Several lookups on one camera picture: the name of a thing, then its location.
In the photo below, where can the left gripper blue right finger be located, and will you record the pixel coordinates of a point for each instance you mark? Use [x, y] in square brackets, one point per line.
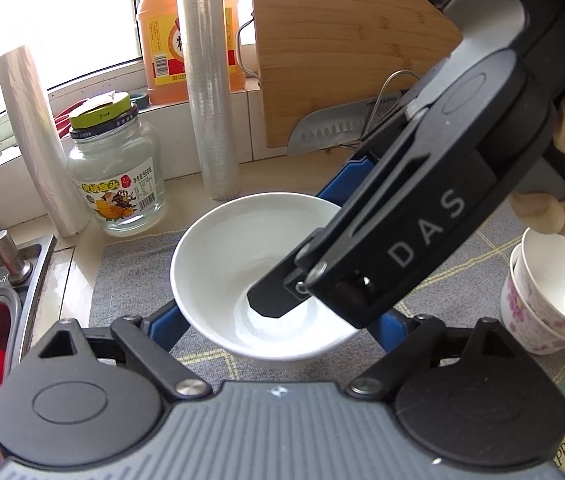
[392, 329]

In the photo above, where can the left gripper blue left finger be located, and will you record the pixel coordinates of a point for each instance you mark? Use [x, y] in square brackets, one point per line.
[165, 326]

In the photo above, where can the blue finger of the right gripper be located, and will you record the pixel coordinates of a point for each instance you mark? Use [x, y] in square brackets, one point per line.
[280, 290]
[344, 184]

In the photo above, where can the white bowl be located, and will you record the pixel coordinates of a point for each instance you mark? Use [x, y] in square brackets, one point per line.
[540, 276]
[227, 251]
[534, 335]

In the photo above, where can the grey blue checked towel mat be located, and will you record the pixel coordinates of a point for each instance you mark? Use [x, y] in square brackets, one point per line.
[134, 278]

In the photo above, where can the bamboo cutting board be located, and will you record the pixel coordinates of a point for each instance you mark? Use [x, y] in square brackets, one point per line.
[319, 53]

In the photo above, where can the glass jar yellow lid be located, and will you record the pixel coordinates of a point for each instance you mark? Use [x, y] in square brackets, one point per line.
[115, 164]

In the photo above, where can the tall clear film roll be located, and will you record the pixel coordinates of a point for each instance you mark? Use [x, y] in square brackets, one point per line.
[202, 23]

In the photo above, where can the orange cooking wine jug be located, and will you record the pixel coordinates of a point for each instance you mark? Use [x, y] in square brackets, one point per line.
[162, 51]

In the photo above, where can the short white film roll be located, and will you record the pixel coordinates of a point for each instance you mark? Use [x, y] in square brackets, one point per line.
[37, 137]

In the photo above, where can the black handled santoku knife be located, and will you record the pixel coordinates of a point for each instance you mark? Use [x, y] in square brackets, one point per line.
[329, 127]

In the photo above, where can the steel wire board stand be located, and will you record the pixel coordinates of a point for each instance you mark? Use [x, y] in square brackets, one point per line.
[383, 104]

